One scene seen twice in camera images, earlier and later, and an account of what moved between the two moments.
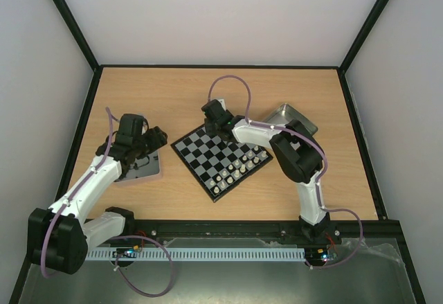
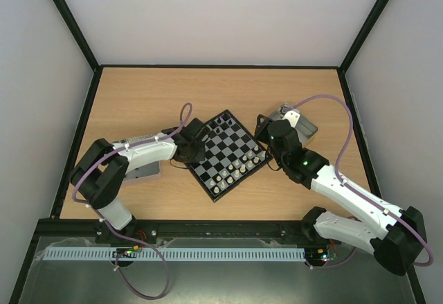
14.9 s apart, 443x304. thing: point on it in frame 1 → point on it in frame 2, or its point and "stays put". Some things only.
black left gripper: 158,139 → 200,157
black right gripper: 217,129 → 261,129
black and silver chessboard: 219,170 stays put
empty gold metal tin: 285,113 stays put
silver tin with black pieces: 147,165 stays put
